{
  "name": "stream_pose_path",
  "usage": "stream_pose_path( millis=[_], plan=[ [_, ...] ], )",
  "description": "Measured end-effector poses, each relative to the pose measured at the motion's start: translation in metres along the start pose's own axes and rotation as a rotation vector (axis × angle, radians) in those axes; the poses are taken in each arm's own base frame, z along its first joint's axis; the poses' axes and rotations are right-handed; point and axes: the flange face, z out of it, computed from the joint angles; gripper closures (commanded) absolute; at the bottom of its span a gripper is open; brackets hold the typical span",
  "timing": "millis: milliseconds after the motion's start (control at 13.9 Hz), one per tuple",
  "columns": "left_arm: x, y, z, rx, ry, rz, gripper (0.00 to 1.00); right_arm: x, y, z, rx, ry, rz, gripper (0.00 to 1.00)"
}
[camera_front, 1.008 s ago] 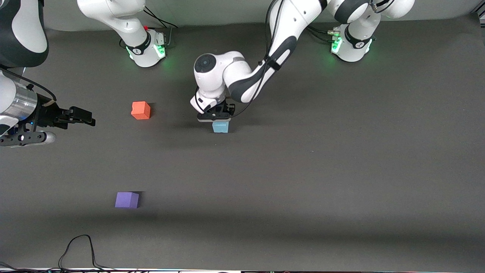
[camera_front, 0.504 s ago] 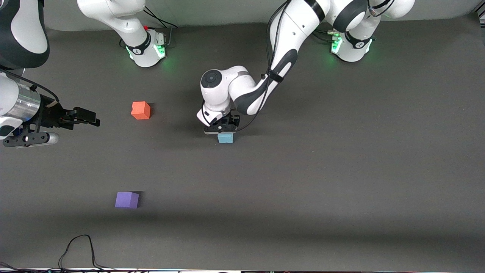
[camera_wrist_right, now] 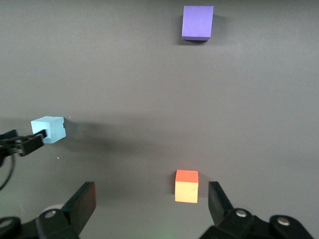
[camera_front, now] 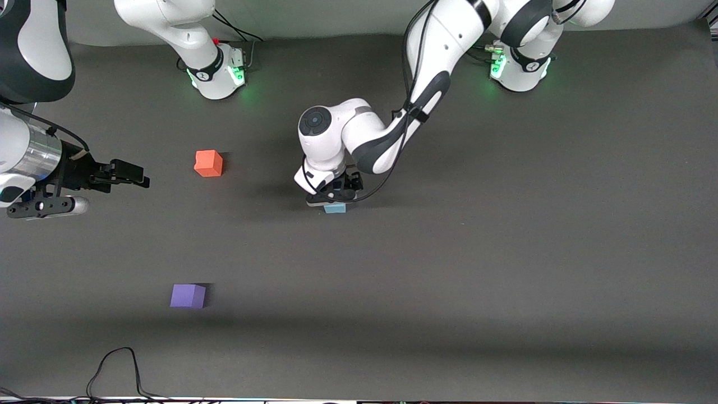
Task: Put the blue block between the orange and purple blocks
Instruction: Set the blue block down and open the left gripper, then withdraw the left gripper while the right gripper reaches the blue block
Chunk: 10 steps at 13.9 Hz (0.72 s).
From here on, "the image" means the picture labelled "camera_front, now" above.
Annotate black arm base cables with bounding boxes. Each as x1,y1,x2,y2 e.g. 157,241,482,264
468,44,505,63
209,8,264,72

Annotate dark grey table mat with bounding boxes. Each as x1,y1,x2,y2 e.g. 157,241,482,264
0,21,718,401

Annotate purple foam block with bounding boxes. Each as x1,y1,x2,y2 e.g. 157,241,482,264
170,284,206,309

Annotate black left arm base cables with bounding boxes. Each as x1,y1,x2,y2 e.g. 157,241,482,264
468,44,505,63

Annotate orange foam block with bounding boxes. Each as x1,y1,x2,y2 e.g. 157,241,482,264
194,150,224,178

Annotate black right arm base cables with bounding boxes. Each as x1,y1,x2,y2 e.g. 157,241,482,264
209,8,264,72

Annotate looped thin black cable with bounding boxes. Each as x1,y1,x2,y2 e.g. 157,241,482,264
86,347,169,402

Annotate black cable bundle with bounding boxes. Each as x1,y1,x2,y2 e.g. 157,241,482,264
0,386,90,404

